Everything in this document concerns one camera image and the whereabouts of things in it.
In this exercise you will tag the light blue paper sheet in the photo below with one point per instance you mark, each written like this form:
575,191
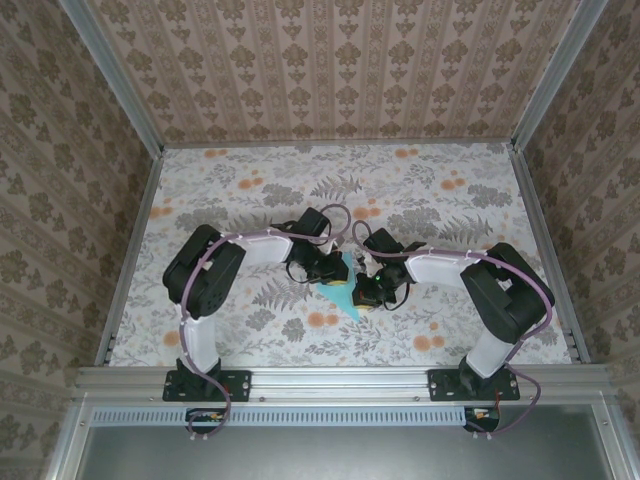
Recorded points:
342,297

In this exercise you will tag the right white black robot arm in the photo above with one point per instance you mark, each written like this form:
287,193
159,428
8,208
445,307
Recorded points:
435,267

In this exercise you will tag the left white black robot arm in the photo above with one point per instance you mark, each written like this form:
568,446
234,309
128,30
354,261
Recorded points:
200,345

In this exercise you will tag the grey metal sheet panel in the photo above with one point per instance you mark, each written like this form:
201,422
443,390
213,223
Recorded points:
340,455

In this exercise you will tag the floral patterned table cover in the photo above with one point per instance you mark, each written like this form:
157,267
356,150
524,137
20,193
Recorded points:
325,345

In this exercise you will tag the black connector board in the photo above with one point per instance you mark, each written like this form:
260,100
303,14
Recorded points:
205,419
482,419

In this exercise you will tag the wide aluminium frame rail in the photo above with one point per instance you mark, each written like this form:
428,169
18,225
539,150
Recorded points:
340,382

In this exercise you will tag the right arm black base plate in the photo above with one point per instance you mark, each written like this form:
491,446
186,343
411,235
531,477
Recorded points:
440,385

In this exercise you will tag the thin aluminium frame rail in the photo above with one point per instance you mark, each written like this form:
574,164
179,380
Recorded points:
340,144

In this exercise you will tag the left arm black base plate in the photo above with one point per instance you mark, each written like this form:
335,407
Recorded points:
240,385

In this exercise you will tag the aluminium frame post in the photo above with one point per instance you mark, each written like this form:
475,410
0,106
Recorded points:
551,75
116,80

